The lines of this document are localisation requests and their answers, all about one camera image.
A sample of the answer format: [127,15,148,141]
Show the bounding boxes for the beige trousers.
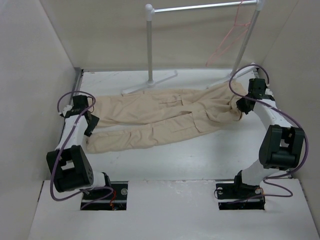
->
[86,82,243,154]

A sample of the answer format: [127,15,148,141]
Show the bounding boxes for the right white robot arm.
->
[231,78,305,198]

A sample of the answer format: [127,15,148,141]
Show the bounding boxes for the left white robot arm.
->
[46,91,112,200]

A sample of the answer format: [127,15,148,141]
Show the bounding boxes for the white clothes rack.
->
[122,0,265,94]

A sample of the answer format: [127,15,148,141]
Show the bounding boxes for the pink wire hanger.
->
[205,0,251,67]

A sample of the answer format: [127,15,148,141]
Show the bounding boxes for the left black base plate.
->
[80,181,129,211]

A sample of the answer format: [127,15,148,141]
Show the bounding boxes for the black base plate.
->
[214,181,266,211]
[80,181,129,211]

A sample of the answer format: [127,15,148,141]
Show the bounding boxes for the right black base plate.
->
[214,181,266,211]

